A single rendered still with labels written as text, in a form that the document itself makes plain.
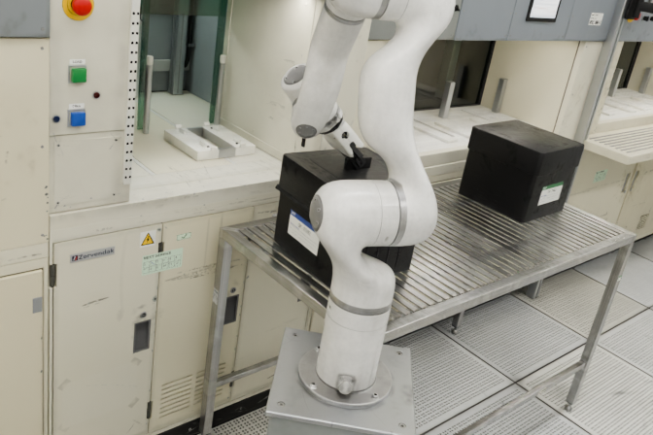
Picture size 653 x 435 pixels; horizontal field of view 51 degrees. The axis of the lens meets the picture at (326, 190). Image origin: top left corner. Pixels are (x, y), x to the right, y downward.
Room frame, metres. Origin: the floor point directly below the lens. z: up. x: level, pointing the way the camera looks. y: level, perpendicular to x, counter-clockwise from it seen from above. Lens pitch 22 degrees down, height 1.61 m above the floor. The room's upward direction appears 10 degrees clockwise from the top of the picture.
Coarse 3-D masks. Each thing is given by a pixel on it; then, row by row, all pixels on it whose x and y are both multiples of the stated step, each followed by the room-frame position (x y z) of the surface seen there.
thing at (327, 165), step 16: (288, 160) 1.66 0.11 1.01; (304, 160) 1.66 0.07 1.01; (320, 160) 1.68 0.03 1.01; (336, 160) 1.70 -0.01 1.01; (368, 160) 1.68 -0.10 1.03; (288, 176) 1.65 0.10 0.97; (304, 176) 1.60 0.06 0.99; (320, 176) 1.57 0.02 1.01; (336, 176) 1.58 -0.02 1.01; (352, 176) 1.60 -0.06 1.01; (368, 176) 1.62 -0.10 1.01; (384, 176) 1.64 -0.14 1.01; (288, 192) 1.64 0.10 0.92; (304, 192) 1.59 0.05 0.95; (304, 208) 1.58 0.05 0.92
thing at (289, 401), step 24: (288, 336) 1.24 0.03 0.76; (312, 336) 1.26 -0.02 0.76; (288, 360) 1.16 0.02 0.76; (384, 360) 1.21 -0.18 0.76; (408, 360) 1.23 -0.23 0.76; (288, 384) 1.09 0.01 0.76; (408, 384) 1.15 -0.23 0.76; (288, 408) 1.02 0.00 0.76; (312, 408) 1.03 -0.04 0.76; (336, 408) 1.04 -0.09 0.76; (384, 408) 1.06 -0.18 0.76; (408, 408) 1.07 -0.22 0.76; (288, 432) 1.01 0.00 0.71; (312, 432) 1.01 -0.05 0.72; (336, 432) 1.01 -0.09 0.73; (360, 432) 1.00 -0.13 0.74; (384, 432) 1.00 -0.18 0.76; (408, 432) 1.01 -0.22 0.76
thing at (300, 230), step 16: (288, 208) 1.65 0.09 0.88; (288, 224) 1.64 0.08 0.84; (304, 224) 1.58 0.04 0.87; (288, 240) 1.63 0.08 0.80; (304, 240) 1.57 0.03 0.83; (304, 256) 1.57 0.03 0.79; (320, 256) 1.52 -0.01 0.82; (384, 256) 1.58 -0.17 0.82; (400, 256) 1.61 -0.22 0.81; (320, 272) 1.51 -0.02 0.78
